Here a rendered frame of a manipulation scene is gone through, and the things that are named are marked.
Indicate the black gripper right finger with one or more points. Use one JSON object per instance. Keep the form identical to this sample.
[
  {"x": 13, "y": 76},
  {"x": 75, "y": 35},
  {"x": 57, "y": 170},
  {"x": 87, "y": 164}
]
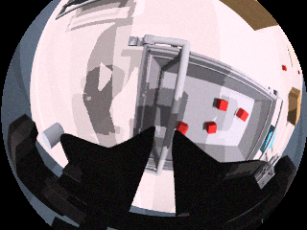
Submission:
[{"x": 197, "y": 174}]

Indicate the teal block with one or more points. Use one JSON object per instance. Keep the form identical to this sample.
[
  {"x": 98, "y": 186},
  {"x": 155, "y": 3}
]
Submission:
[{"x": 267, "y": 139}]

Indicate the small red block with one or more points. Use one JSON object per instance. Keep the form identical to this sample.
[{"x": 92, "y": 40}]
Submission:
[
  {"x": 182, "y": 127},
  {"x": 211, "y": 127},
  {"x": 221, "y": 104},
  {"x": 242, "y": 114}
]

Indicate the dark grey cylinder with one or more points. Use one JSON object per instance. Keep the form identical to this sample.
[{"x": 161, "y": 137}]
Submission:
[{"x": 51, "y": 135}]

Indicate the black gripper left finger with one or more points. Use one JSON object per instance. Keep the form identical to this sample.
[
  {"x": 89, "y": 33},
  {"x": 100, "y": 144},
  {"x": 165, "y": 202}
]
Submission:
[{"x": 122, "y": 163}]

